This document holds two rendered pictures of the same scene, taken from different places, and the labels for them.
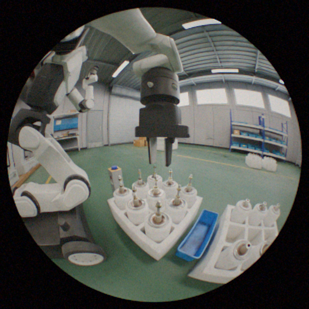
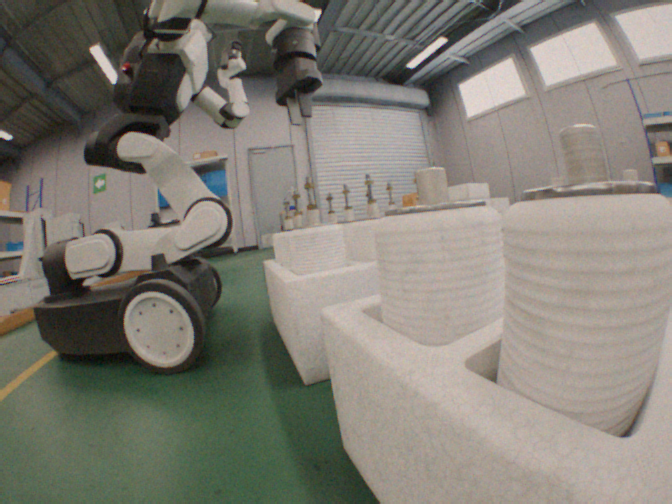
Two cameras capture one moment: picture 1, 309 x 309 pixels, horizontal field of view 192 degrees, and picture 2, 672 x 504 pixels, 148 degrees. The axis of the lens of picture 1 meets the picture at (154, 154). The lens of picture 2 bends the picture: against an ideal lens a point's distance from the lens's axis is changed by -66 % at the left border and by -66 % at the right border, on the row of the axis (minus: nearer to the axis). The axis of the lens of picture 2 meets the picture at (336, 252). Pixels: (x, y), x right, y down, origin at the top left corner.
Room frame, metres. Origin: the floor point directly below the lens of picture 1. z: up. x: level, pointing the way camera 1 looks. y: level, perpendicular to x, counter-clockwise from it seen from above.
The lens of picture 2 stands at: (-0.22, -0.26, 0.25)
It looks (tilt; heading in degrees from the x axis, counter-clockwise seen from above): 5 degrees down; 27
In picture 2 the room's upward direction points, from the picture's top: 8 degrees counter-clockwise
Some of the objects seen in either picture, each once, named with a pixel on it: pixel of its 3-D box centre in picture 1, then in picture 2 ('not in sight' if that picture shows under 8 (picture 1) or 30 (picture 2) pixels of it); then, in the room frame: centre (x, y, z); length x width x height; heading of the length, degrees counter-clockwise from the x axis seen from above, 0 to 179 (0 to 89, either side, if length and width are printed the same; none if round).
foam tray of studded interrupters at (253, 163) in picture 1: (253, 162); not in sight; (1.10, -2.34, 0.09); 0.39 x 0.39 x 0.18; 53
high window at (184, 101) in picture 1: (176, 100); (489, 88); (5.89, -1.47, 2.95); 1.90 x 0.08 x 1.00; 46
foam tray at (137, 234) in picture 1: (155, 213); (359, 291); (0.36, -0.01, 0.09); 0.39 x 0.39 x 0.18; 47
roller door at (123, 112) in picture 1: (131, 120); (378, 163); (5.89, 1.52, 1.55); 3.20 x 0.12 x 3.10; 136
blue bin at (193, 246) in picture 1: (199, 235); not in sight; (0.19, -0.23, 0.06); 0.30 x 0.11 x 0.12; 137
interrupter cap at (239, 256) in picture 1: (243, 250); (435, 210); (-0.02, -0.24, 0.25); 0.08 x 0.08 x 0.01
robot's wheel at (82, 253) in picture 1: (84, 255); (160, 327); (0.01, 0.28, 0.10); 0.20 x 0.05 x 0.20; 136
